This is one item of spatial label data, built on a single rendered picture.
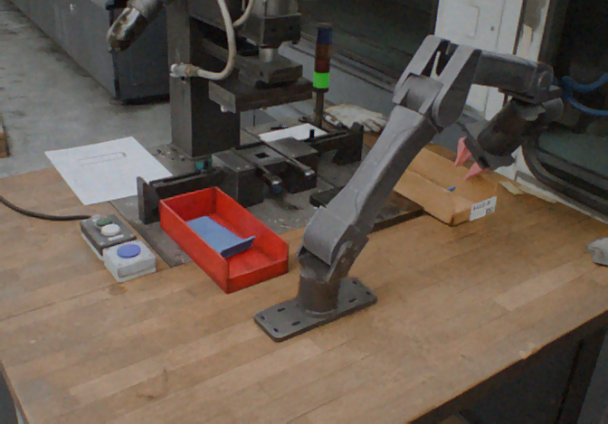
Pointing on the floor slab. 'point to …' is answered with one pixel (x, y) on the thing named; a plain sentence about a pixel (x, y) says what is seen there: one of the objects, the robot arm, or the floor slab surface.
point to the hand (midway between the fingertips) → (463, 170)
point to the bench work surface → (385, 365)
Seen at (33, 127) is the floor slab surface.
